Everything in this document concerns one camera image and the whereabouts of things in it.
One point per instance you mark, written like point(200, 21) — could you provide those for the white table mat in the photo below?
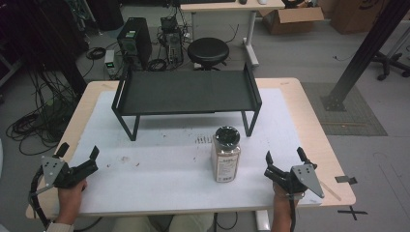
point(167, 180)

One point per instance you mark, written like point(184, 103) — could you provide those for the person's left hand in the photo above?
point(69, 201)

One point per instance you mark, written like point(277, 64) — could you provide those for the white table leg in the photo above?
point(262, 220)

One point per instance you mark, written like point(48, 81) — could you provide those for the open cardboard box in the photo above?
point(290, 22)

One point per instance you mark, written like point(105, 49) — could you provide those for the clear jar with black lid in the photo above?
point(225, 154)

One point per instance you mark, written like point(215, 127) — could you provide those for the open computer case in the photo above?
point(172, 43)

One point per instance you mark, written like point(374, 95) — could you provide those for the black office chair base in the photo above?
point(390, 63)

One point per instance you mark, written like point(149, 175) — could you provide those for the person's legs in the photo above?
point(135, 225)

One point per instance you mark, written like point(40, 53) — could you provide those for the white desk with wooden top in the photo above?
point(225, 14)

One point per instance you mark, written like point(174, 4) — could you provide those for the black computer tower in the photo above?
point(137, 40)

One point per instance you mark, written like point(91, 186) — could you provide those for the black keyboard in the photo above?
point(206, 1)

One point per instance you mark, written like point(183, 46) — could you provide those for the person's right hand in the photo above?
point(282, 195)

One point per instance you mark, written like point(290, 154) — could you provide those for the black tape cross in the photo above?
point(352, 212)

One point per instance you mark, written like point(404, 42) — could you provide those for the grey floor mat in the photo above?
point(354, 122)

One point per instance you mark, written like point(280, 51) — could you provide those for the black computer mouse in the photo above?
point(243, 1)

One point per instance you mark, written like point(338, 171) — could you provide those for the black round stool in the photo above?
point(208, 51)

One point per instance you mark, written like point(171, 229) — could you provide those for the large closed cardboard box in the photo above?
point(354, 16)

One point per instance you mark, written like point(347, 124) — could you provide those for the black metal shelf rack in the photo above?
point(187, 92)

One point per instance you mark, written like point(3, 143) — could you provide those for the white computer mouse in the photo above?
point(262, 1)

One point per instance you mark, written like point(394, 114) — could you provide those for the small white device green display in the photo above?
point(110, 61)

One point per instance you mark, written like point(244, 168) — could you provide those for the black tape piece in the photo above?
point(345, 179)

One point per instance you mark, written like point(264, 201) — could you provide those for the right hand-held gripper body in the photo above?
point(295, 180)

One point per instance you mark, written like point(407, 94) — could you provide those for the black metal post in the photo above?
point(367, 48)

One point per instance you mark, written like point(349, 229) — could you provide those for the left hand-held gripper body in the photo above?
point(61, 175)

